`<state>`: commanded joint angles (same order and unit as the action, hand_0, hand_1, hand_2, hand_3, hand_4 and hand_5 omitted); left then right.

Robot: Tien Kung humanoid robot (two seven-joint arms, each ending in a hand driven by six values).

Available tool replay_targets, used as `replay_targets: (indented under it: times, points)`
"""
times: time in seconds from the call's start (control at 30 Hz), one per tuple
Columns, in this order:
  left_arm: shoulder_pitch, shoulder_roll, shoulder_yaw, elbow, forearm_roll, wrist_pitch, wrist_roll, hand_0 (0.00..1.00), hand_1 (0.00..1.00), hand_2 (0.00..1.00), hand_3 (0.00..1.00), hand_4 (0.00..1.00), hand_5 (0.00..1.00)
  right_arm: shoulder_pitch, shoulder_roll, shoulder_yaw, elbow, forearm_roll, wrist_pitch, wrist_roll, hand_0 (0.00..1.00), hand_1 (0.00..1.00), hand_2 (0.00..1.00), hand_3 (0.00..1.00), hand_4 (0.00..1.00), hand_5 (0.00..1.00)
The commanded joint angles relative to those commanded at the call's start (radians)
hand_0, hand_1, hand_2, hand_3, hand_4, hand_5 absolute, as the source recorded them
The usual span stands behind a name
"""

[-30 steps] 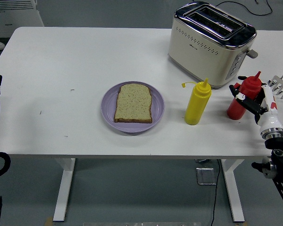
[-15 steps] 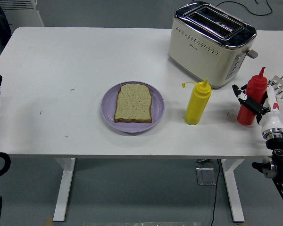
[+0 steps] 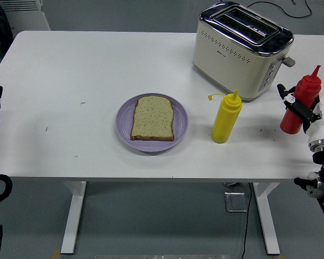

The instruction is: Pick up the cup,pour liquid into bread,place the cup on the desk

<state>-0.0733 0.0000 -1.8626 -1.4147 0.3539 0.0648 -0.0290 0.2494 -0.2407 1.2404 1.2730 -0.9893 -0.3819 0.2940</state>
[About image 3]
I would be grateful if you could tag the slice of bread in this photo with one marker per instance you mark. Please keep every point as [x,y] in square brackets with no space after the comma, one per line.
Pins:
[152,118]

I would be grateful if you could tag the red squeeze bottle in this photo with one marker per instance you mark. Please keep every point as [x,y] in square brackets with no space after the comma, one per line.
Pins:
[307,91]

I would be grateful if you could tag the white floor appliance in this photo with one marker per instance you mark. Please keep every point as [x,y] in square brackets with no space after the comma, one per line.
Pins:
[29,16]

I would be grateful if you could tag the white table leg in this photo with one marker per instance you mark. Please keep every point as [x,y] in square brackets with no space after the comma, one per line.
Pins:
[73,215]
[267,215]

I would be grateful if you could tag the yellow squeeze bottle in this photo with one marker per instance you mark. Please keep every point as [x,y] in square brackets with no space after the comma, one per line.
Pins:
[225,121]

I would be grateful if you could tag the cream and chrome toaster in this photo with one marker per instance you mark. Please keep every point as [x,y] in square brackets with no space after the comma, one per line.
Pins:
[232,62]

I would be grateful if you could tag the purple round plate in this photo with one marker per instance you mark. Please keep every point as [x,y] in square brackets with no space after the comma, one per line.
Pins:
[124,126]

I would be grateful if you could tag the metal floor socket box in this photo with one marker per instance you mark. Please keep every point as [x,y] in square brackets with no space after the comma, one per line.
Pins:
[236,201]

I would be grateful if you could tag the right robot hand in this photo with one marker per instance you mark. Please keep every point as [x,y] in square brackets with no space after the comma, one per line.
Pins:
[320,129]

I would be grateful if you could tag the person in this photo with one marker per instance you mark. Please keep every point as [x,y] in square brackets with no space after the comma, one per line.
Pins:
[0,24]

